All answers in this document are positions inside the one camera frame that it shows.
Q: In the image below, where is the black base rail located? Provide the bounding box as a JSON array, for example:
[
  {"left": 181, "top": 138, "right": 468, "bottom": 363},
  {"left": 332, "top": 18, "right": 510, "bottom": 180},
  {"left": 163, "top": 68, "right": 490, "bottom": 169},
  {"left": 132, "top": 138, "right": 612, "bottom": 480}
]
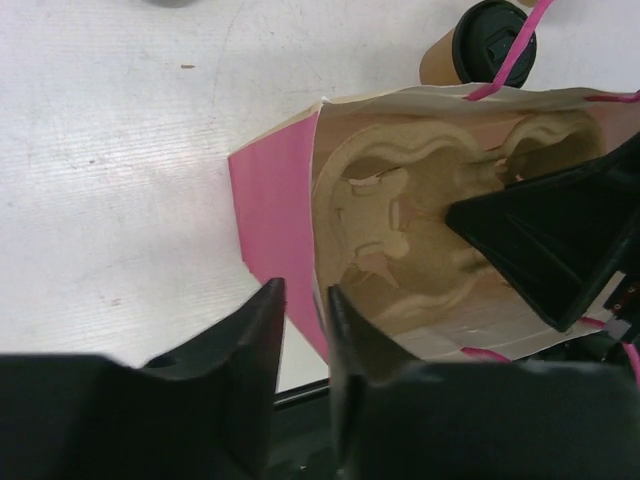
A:
[{"left": 267, "top": 381, "right": 346, "bottom": 479}]

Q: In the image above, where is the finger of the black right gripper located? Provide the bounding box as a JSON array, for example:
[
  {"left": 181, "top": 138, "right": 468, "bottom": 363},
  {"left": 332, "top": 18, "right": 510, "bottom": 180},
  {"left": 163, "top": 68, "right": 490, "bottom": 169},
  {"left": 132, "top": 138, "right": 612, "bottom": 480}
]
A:
[{"left": 446, "top": 136, "right": 639, "bottom": 332}]

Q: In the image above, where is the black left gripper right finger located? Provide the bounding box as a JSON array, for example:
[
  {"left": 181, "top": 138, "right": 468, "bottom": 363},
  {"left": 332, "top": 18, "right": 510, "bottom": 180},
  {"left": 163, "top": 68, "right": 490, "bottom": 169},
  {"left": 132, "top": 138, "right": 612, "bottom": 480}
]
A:
[{"left": 327, "top": 287, "right": 639, "bottom": 479}]

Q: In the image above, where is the pink and cream paper bag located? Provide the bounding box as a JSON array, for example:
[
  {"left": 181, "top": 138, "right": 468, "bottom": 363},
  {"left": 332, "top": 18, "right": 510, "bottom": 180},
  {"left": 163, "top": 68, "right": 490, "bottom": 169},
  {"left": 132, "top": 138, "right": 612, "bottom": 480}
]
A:
[{"left": 229, "top": 1, "right": 639, "bottom": 362}]

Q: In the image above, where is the brown cardboard cup carrier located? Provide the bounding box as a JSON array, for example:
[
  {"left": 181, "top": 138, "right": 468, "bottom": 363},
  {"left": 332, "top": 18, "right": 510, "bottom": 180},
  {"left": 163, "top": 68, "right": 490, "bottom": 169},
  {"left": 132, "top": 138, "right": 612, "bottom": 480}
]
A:
[{"left": 311, "top": 110, "right": 605, "bottom": 335}]

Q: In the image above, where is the brown paper coffee cup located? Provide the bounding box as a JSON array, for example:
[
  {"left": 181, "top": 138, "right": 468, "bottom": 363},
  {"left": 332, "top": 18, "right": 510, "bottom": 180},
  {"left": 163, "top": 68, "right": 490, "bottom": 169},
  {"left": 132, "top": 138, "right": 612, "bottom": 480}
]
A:
[{"left": 419, "top": 27, "right": 471, "bottom": 86}]

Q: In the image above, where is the black cup lid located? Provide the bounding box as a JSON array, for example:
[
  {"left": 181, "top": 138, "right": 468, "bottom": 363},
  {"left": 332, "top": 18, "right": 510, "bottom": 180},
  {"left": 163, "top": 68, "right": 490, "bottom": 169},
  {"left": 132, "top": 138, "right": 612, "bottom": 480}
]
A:
[{"left": 452, "top": 1, "right": 528, "bottom": 84}]

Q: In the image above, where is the stack of black cup lids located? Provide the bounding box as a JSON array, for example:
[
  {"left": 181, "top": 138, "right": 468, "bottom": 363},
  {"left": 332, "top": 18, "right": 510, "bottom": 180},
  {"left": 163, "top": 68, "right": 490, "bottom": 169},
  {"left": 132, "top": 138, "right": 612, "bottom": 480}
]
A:
[{"left": 144, "top": 0, "right": 199, "bottom": 9}]

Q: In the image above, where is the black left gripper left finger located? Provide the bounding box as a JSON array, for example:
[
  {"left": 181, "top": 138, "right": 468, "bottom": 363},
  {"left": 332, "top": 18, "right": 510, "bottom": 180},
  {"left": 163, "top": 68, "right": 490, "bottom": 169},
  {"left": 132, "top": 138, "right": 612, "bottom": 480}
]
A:
[{"left": 1, "top": 278, "right": 286, "bottom": 479}]

